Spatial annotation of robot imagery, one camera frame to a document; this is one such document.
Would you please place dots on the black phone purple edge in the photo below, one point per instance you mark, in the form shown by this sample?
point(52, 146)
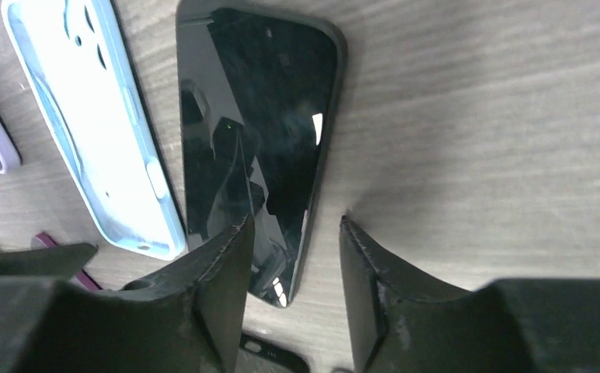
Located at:
point(71, 260)

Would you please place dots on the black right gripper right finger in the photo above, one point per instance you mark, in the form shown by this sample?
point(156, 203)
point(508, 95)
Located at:
point(402, 319)

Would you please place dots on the dark phone from blue case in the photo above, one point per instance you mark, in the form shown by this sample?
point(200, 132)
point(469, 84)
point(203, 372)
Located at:
point(259, 88)

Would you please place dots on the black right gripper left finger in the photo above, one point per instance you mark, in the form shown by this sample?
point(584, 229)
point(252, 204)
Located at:
point(185, 317)

